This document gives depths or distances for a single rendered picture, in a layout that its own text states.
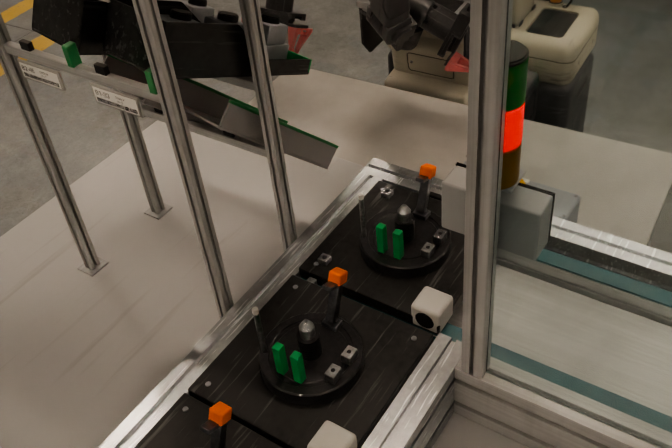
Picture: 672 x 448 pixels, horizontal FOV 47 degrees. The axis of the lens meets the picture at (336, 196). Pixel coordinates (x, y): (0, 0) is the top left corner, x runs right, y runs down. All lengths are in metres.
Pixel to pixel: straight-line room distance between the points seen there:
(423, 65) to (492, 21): 1.18
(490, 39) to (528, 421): 0.54
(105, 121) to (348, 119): 1.98
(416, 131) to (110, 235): 0.65
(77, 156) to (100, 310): 2.01
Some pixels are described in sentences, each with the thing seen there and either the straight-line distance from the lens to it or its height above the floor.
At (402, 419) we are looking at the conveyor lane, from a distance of 1.02.
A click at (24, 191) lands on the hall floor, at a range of 3.25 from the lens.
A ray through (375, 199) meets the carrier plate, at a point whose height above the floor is 0.97.
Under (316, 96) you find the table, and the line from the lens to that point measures 1.77.
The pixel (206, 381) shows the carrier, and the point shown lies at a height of 0.97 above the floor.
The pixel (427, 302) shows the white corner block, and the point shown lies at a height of 0.99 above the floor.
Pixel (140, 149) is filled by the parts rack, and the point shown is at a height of 1.01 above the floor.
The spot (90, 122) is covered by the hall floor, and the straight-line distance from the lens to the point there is 3.53.
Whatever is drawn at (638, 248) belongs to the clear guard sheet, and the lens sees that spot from 0.81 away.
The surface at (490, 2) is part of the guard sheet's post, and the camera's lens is 0.70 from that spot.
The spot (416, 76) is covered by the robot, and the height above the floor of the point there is 0.80.
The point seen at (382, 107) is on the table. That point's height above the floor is 0.86.
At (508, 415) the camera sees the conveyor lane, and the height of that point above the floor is 0.91.
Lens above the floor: 1.80
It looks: 40 degrees down
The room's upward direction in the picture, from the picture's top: 7 degrees counter-clockwise
